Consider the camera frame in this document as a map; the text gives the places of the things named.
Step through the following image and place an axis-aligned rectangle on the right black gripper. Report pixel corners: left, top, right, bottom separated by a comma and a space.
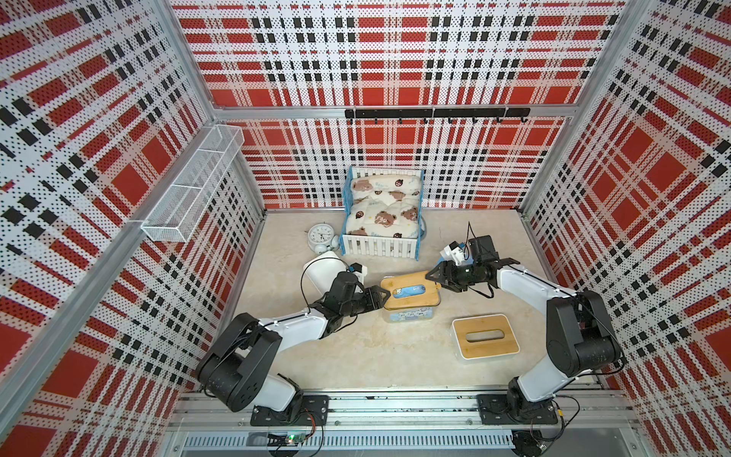
425, 259, 481, 292

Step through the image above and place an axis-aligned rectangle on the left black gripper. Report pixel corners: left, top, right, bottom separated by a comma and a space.
341, 284, 391, 316

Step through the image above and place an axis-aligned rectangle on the blue soft tissue pack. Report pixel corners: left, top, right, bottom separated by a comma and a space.
392, 285, 426, 300

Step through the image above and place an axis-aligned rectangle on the bamboo slotted lid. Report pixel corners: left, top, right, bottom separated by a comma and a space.
380, 272, 441, 312

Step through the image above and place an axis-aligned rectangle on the clear plastic tissue box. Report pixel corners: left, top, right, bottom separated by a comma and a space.
384, 306, 439, 323

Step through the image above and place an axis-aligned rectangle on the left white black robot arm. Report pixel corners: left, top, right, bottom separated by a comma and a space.
195, 270, 390, 419

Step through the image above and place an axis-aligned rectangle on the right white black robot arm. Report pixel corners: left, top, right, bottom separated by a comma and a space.
426, 235, 622, 407

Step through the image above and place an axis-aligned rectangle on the white tissue box bamboo lid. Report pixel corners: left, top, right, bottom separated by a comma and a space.
451, 314, 521, 362

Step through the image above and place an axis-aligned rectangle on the bear print blanket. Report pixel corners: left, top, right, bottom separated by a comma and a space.
345, 200, 419, 239

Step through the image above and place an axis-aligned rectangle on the white alarm clock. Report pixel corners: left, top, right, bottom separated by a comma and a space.
306, 223, 340, 255

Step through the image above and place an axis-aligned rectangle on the blue white toy crib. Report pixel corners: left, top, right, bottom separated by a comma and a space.
340, 167, 425, 260

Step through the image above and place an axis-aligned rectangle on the bear print pillow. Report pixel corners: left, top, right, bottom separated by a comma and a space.
350, 174, 422, 205

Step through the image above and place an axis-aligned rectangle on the green circuit board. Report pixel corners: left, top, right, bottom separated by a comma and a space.
268, 433, 308, 447

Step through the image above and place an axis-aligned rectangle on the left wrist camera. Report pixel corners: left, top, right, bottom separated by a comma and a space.
348, 263, 369, 284

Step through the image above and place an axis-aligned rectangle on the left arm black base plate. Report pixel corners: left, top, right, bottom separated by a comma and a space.
249, 395, 330, 427

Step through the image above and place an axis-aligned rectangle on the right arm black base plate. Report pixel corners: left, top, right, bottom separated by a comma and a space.
477, 393, 560, 426

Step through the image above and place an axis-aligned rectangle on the black hook rail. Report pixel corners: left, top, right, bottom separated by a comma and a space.
345, 107, 531, 121

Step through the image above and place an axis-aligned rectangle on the aluminium front rail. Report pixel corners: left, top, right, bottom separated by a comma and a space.
160, 388, 653, 456

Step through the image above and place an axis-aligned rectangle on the white wire mesh shelf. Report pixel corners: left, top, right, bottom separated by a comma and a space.
141, 125, 244, 243

